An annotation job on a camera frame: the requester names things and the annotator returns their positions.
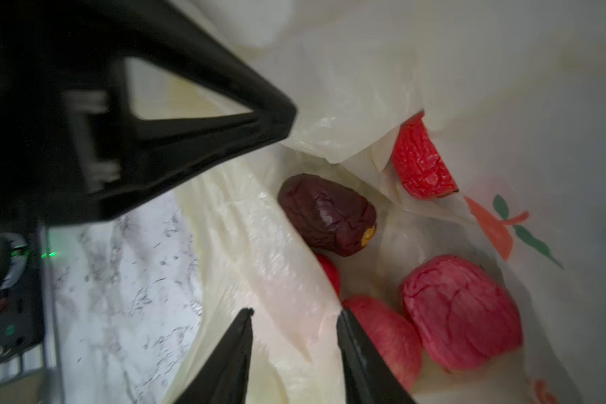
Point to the right black knob on rail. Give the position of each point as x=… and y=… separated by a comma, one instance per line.
x=14, y=256

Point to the dark purple wrinkled fruit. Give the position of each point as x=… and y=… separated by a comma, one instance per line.
x=328, y=215

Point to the translucent yellowish plastic bag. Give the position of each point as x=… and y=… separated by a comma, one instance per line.
x=514, y=100

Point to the aluminium front rail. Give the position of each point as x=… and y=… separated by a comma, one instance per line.
x=30, y=364

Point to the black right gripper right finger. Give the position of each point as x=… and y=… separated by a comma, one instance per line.
x=367, y=378

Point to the pink wrinkled fruit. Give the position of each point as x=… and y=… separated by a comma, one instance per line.
x=464, y=318

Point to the red apple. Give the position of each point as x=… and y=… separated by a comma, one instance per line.
x=395, y=339
x=331, y=272

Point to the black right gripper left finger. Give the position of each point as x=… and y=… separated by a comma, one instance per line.
x=224, y=376

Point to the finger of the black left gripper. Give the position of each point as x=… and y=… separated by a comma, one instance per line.
x=104, y=105

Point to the wrinkled red fruit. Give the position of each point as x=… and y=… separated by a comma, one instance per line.
x=419, y=166

